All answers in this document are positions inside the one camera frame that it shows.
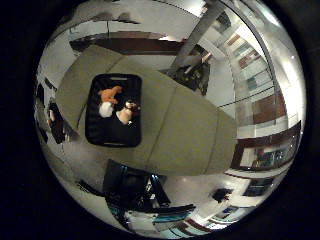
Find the black office chair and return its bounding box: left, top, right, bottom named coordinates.
left=212, top=187, right=234, bottom=204

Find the orange plush toy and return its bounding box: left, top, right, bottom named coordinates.
left=97, top=85, right=124, bottom=119

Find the black plastic crate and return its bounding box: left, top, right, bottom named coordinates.
left=84, top=73, right=143, bottom=148

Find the black laptop keyboard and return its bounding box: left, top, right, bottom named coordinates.
left=243, top=177, right=276, bottom=198

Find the tan plush dog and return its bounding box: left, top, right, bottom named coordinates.
left=115, top=99, right=142, bottom=126

